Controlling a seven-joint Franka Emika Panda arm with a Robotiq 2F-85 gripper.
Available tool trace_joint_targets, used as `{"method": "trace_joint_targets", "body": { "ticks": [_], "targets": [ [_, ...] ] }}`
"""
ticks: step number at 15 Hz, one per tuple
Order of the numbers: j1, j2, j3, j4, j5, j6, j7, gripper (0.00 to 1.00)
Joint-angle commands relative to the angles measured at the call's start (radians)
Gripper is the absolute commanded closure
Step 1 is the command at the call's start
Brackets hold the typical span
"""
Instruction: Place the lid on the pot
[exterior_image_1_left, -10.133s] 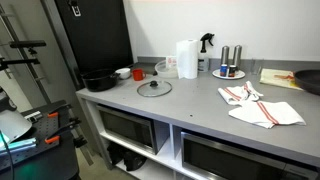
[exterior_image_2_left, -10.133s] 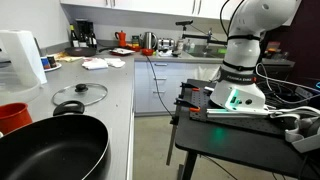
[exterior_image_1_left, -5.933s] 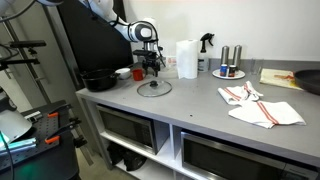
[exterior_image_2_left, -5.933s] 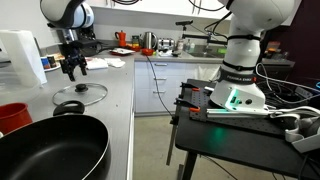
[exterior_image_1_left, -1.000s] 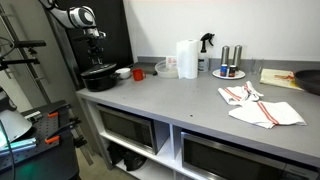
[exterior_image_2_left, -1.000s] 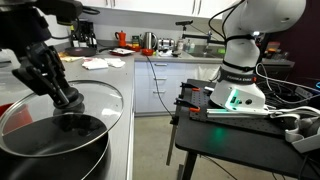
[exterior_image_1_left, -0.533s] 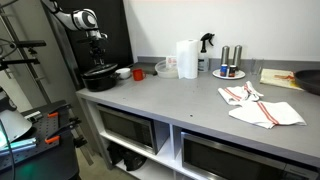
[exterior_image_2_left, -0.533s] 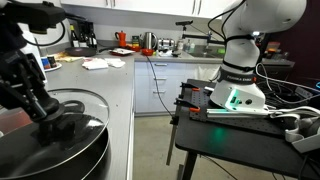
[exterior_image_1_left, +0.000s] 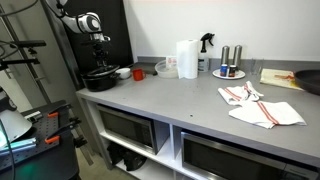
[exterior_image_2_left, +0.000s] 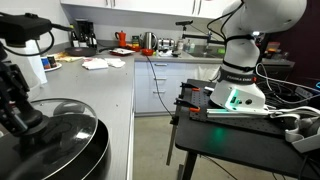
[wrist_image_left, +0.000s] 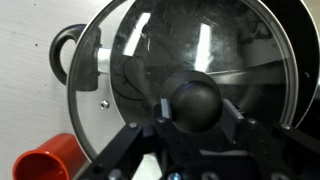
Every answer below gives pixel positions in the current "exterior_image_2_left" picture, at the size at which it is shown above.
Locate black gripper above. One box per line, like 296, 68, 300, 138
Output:
0, 43, 43, 136

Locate glass lid black knob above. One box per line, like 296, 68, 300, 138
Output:
0, 97, 99, 180

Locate black cooking pot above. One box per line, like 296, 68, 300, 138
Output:
0, 100, 112, 180

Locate red moka pot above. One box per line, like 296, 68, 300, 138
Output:
114, 30, 128, 48

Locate blue can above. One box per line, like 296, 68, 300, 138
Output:
40, 56, 51, 70

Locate small round white plate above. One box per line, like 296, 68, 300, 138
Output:
43, 62, 63, 73

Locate dark can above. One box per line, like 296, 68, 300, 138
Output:
46, 55, 57, 69

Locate yellow printed cloth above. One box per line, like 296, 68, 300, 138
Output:
54, 52, 84, 63

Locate black frying pan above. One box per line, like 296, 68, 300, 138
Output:
64, 46, 98, 57

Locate crumpled white red-striped towel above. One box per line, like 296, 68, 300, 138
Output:
81, 58, 109, 71

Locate black coffee machine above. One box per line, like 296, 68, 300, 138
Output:
70, 19, 98, 48

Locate white serving plate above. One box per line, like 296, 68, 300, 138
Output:
109, 47, 136, 57

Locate small red item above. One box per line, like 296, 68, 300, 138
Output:
126, 44, 143, 53

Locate green box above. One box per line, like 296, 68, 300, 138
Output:
131, 35, 140, 48

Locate red bowl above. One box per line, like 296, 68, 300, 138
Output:
141, 48, 156, 57

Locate steel kettle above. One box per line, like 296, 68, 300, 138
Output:
142, 31, 158, 51

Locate white crumpled item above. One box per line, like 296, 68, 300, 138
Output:
158, 49, 174, 58

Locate steel toaster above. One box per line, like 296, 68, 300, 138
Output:
157, 37, 176, 52

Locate white drawer cabinet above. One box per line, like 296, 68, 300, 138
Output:
134, 60, 222, 116

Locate white upper cabinets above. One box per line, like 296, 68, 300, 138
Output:
59, 0, 236, 19

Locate black orange clamp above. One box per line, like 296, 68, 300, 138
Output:
165, 97, 202, 167
180, 82, 201, 93

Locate steel sink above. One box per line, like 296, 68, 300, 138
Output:
189, 44, 228, 59

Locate black perforated robot table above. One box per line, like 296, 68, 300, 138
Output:
166, 78, 320, 180

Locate white grey device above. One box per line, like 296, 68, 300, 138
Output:
269, 105, 320, 154

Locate dark brown cabinet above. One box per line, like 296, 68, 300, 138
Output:
263, 0, 320, 81

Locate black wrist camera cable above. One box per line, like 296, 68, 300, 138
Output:
1, 22, 75, 58

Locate black power cord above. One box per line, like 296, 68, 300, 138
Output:
145, 54, 174, 118

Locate black stereo camera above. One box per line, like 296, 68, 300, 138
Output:
175, 20, 194, 27

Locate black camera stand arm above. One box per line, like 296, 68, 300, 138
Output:
181, 25, 229, 44

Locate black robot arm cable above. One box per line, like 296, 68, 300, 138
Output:
206, 0, 246, 43

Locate aluminium rail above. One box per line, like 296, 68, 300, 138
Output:
205, 108, 270, 118

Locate black cable bundle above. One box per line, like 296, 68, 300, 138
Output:
266, 79, 320, 109

